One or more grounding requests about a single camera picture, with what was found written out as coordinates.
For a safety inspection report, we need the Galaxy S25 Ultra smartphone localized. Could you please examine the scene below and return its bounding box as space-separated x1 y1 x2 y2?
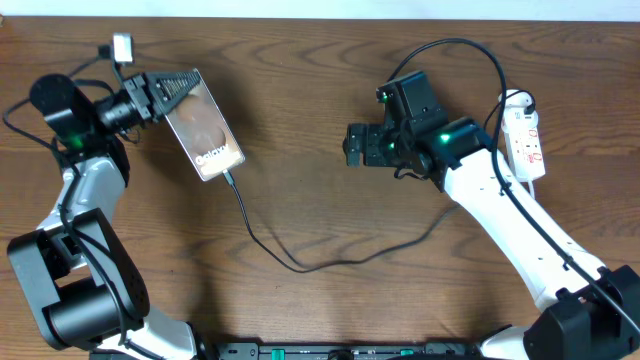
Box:
166 69 245 182

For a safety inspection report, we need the black charger cable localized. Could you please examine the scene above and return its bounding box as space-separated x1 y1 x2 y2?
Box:
221 90 537 275

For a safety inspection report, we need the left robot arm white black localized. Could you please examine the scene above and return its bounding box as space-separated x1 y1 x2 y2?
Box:
7 70 217 359

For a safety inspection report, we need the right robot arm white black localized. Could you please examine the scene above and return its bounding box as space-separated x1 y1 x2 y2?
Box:
343 72 639 359

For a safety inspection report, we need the white power strip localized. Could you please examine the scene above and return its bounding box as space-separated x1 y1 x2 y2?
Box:
501 89 546 182

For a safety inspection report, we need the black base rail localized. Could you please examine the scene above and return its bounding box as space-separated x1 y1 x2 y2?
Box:
216 342 487 360

